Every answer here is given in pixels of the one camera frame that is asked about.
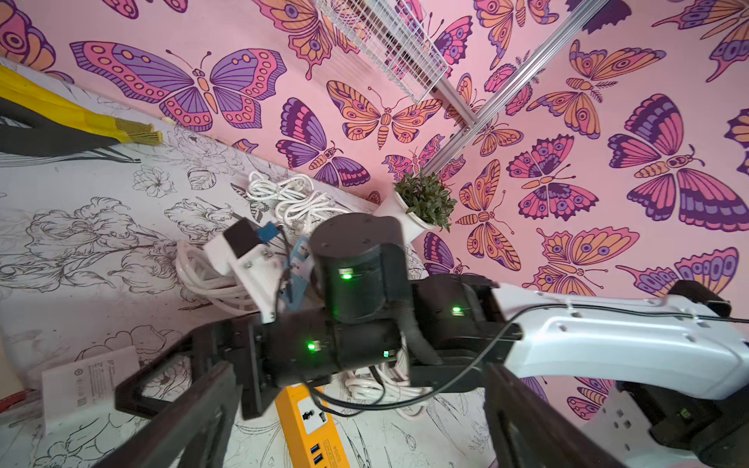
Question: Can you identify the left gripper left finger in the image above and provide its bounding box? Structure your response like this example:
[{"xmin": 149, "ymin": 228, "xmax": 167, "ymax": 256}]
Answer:
[{"xmin": 97, "ymin": 362, "xmax": 242, "ymax": 468}]

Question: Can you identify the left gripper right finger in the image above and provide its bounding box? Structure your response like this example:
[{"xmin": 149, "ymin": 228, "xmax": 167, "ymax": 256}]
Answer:
[{"xmin": 484, "ymin": 365, "xmax": 622, "ymax": 468}]

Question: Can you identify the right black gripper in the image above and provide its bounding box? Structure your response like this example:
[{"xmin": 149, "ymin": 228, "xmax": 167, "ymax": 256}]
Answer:
[{"xmin": 114, "ymin": 308, "xmax": 401, "ymax": 419}]

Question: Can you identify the yellow power strip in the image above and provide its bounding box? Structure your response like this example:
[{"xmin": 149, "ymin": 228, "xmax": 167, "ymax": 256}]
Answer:
[{"xmin": 275, "ymin": 384, "xmax": 350, "ymax": 468}]

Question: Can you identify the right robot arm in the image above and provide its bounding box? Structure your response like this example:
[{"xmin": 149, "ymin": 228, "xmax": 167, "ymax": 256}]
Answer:
[{"xmin": 103, "ymin": 213, "xmax": 748, "ymax": 467}]

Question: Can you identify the white paper leaflet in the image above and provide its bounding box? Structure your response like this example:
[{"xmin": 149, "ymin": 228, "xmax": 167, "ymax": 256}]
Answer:
[{"xmin": 42, "ymin": 346, "xmax": 140, "ymax": 436}]

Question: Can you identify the potted green plant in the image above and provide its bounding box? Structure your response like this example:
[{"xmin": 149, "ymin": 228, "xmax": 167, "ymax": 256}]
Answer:
[{"xmin": 374, "ymin": 174, "xmax": 456, "ymax": 244}]

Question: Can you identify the yellow black work glove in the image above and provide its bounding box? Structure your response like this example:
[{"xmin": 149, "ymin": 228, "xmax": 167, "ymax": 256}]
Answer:
[{"xmin": 1, "ymin": 67, "xmax": 163, "ymax": 168}]

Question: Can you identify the white cable bundle back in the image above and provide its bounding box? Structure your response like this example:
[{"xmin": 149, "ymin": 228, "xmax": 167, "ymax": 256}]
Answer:
[{"xmin": 245, "ymin": 170, "xmax": 352, "ymax": 235}]

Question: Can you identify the white wire basket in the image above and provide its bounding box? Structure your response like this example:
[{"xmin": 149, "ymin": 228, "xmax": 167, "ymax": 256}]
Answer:
[{"xmin": 314, "ymin": 1, "xmax": 448, "ymax": 103}]

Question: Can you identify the aluminium frame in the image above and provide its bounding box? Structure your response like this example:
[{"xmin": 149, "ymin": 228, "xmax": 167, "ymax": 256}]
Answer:
[{"xmin": 422, "ymin": 0, "xmax": 608, "ymax": 175}]

